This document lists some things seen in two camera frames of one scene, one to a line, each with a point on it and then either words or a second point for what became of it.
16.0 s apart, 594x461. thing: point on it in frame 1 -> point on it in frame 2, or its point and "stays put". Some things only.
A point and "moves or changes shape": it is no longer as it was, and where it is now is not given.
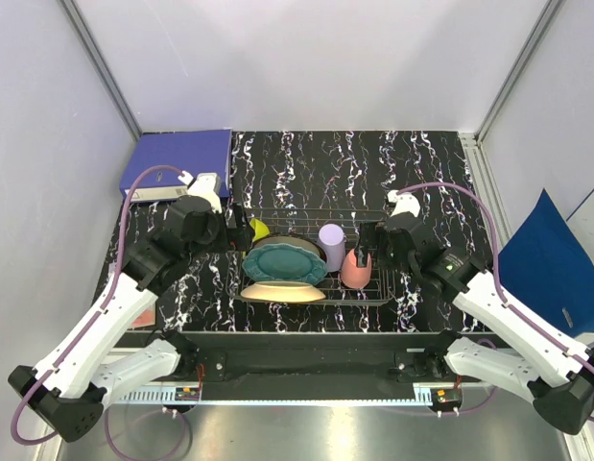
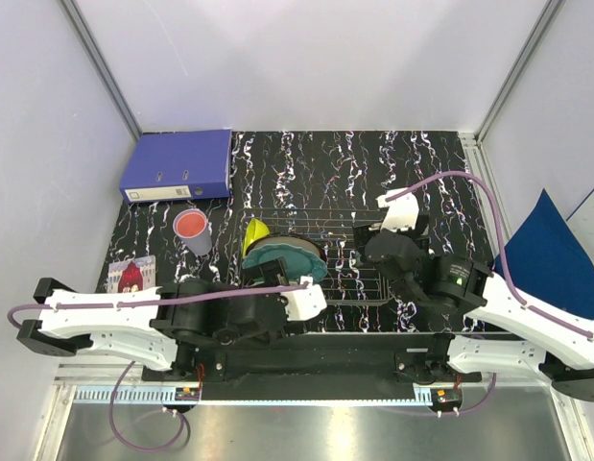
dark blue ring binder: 545,267 stays put
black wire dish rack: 306,222 stays put
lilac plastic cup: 332,240 moves or changes shape
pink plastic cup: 352,276 moves or changes shape
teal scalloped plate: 285,262 stays put
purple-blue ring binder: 195,152 stays put
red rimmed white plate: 285,239 stays put
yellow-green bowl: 260,230 stays put
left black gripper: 239,237 -> 273,275
